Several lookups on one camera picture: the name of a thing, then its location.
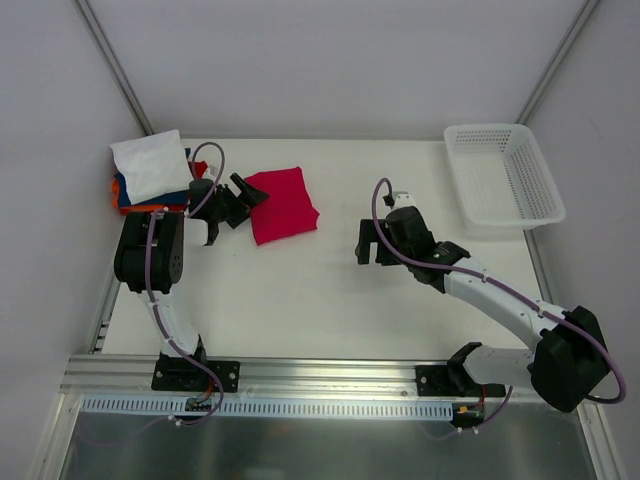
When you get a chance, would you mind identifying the pink red t shirt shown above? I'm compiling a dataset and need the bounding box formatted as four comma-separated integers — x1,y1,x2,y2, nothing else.
246,167,320,246

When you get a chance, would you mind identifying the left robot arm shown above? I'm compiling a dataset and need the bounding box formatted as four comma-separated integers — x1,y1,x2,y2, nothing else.
114,173,270,390

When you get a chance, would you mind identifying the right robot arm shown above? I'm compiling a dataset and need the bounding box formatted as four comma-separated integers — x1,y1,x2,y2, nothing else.
355,206,611,413

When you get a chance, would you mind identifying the orange red folded t shirt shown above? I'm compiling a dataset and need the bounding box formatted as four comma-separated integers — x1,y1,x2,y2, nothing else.
111,173,189,215

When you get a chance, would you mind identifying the white folded t shirt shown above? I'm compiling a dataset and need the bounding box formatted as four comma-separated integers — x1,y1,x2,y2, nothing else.
110,130,193,205

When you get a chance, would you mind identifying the blue folded t shirt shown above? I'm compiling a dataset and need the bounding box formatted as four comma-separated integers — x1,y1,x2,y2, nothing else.
112,141,192,208

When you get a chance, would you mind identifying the white plastic basket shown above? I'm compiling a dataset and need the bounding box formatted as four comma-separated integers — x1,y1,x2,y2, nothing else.
444,123,566,237

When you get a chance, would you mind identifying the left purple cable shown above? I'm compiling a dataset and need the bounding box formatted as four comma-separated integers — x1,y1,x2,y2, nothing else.
79,141,226,446

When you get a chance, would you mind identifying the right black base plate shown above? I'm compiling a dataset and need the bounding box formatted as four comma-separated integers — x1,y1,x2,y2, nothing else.
415,364,507,398

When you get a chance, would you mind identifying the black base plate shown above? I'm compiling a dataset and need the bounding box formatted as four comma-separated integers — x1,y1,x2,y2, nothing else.
151,355,240,393
415,364,507,398

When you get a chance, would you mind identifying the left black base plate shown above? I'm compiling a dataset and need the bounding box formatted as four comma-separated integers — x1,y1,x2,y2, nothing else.
151,355,240,393

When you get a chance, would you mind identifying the white slotted cable duct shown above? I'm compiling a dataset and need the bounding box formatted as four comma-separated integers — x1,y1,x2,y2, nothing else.
80,394,454,422

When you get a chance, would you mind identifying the aluminium mounting rail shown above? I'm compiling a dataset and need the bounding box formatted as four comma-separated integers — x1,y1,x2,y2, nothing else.
59,353,600,404

